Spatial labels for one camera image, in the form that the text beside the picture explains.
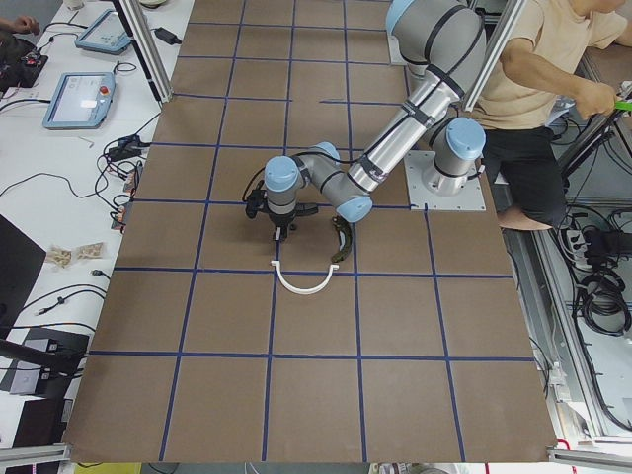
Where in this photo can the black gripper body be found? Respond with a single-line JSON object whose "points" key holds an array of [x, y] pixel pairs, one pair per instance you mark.
{"points": [[280, 221]]}

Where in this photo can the black brake pad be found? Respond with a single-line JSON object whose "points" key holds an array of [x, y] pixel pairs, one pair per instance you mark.
{"points": [[306, 209]]}

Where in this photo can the olive curved brake shoe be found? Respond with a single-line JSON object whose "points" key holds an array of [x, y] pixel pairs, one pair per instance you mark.
{"points": [[346, 238]]}

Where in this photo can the brown grid table mat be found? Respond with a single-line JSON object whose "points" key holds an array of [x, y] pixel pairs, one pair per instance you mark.
{"points": [[416, 351]]}

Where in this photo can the black usb hub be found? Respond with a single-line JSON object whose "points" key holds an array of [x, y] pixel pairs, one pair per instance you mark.
{"points": [[127, 147]]}

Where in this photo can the bag of wooden pieces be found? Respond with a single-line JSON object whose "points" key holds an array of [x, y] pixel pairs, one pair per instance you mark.
{"points": [[59, 256], [92, 251]]}

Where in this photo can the black power adapter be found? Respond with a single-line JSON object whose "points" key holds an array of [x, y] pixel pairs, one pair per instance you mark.
{"points": [[167, 36]]}

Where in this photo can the near blue teach pendant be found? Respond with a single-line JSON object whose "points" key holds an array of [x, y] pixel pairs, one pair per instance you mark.
{"points": [[81, 100]]}

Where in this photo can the blue teach pendant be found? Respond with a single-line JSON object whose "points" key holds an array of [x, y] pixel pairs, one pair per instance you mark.
{"points": [[81, 100], [106, 35]]}

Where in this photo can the far blue teach pendant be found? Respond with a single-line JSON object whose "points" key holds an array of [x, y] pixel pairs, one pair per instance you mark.
{"points": [[106, 35]]}

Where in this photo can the black monitor stand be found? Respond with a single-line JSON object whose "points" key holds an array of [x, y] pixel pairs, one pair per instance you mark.
{"points": [[46, 361]]}

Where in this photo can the power strip with plugs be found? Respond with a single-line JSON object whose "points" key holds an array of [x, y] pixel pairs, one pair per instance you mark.
{"points": [[576, 248]]}

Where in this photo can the seated person beige shirt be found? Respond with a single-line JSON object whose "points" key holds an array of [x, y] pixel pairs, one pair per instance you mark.
{"points": [[537, 66]]}

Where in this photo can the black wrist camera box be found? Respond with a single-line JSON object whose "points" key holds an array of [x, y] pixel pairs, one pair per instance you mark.
{"points": [[256, 202]]}

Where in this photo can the white curved plastic bracket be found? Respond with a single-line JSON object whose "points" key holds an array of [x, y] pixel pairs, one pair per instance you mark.
{"points": [[304, 284]]}

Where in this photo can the aluminium frame post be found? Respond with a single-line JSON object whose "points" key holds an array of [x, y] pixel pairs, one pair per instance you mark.
{"points": [[136, 27]]}

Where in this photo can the green handled tool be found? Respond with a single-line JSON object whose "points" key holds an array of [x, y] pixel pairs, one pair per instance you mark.
{"points": [[623, 105]]}

